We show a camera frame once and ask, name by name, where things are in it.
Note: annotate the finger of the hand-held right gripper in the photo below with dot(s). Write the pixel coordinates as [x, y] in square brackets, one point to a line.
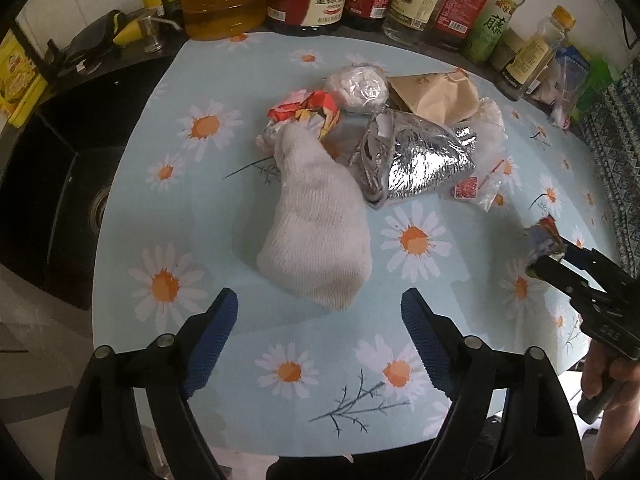
[560, 275]
[592, 257]

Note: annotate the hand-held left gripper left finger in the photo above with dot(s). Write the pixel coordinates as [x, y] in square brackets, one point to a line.
[212, 345]

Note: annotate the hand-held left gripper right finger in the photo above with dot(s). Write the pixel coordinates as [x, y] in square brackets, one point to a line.
[425, 340]

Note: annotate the small dark snack wrapper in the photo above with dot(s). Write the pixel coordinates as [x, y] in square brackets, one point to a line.
[542, 240]

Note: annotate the small red sauce packet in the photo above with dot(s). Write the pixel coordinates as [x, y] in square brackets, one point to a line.
[466, 188]

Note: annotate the white knit sock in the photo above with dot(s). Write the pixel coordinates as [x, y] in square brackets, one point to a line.
[315, 230]

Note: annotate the clear plastic bag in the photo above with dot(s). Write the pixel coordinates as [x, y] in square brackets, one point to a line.
[492, 120]

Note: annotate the silver foil bag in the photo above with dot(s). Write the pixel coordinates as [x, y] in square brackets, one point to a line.
[420, 160]

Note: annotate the red yellow wrapper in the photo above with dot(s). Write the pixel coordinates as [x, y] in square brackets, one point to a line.
[310, 110]

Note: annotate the person's right forearm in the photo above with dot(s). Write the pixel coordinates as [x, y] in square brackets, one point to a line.
[620, 445]

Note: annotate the person's right hand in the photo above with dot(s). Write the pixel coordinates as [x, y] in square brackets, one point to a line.
[625, 382]

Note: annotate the blue patterned cloth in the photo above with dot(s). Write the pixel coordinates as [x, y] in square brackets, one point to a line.
[617, 160]

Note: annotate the light blue daisy tablecloth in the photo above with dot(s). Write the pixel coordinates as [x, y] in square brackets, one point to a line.
[200, 220]

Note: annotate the green packet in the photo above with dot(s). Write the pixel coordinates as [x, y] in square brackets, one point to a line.
[600, 85]

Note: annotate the metal sink drain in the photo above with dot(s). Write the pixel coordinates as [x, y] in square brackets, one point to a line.
[100, 212]

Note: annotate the clear bag with blue print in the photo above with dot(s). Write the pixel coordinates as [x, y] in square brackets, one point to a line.
[562, 85]

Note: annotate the yellow cap seasoning bottle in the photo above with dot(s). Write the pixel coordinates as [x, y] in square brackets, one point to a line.
[532, 57]

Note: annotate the brown paper bag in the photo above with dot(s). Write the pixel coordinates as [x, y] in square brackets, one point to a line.
[435, 97]

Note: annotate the black sink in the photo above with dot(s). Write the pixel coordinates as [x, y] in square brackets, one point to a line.
[45, 185]

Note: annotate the green oil bottle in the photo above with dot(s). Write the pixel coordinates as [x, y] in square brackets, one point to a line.
[492, 25]

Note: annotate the white crumpled plastic ball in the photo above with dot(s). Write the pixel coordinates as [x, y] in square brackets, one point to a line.
[355, 87]

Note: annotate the clear bottle beige label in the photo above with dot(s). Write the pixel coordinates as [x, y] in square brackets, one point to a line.
[415, 0]

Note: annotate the metal soap dispenser pump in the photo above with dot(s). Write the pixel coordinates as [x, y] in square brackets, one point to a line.
[152, 32]

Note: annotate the yellow box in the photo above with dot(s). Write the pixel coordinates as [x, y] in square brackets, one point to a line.
[17, 80]

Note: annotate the black and yellow brush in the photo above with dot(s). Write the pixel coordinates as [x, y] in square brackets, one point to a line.
[100, 32]

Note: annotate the large cooking oil jug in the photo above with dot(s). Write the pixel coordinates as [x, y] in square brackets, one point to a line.
[220, 5]

